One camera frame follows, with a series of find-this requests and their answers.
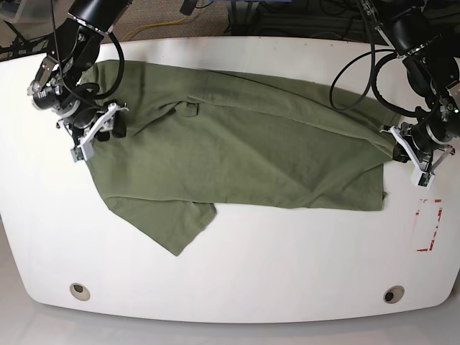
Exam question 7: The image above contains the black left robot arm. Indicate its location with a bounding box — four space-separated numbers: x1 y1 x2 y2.
359 1 459 160

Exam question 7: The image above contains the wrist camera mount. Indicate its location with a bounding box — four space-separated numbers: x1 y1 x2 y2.
57 101 129 162
379 122 456 189

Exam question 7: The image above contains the black tripod stand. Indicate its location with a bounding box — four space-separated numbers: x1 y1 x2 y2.
1 14 51 62

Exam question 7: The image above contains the table cable grommet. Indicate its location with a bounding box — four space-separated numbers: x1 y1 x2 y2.
383 285 405 304
70 283 91 301

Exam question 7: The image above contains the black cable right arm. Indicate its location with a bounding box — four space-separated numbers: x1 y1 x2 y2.
48 0 127 109

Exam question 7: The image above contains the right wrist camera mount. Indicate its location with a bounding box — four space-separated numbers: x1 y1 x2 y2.
57 101 129 162

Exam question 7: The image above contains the red tape rectangle marking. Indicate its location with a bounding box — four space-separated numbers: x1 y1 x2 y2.
412 198 443 252

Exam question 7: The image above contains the right table cable grommet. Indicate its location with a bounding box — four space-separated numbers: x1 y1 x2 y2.
383 285 405 304

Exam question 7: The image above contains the yellow cable on floor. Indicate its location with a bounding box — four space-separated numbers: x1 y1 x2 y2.
124 13 188 42

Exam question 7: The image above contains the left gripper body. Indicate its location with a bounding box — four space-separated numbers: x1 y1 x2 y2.
409 124 452 160

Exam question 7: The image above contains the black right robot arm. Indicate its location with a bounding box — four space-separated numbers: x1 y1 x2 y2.
27 0 132 144

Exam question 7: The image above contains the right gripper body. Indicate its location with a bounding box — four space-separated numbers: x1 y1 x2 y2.
61 107 104 138

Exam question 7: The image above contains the olive green T-shirt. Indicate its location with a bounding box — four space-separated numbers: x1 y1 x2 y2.
87 61 400 256

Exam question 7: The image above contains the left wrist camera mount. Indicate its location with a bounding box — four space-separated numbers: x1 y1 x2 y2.
379 122 456 189

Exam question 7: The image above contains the left table cable grommet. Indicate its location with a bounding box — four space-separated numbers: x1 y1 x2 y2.
70 283 91 301

